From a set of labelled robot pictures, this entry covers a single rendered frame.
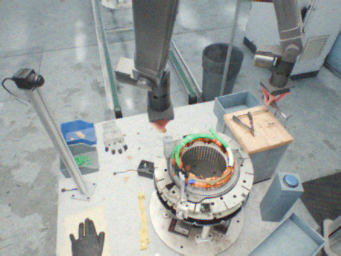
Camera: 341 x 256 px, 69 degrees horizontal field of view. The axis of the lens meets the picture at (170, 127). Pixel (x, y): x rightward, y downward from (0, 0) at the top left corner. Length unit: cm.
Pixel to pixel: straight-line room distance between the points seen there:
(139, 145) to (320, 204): 150
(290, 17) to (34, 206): 201
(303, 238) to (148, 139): 81
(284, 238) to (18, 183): 202
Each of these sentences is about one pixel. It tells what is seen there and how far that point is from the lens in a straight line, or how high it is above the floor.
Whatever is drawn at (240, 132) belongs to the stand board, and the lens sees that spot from 98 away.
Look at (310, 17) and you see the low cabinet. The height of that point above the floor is 77.
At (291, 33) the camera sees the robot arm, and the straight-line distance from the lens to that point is 81.
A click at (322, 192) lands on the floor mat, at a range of 232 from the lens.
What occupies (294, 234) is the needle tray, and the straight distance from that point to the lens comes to 87.
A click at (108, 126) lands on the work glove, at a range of 138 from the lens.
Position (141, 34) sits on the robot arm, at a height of 160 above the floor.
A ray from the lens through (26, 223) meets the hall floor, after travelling 217.
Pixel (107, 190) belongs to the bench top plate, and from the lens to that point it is 116.
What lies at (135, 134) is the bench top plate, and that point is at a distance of 133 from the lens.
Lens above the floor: 177
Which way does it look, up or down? 47 degrees down
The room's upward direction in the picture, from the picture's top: straight up
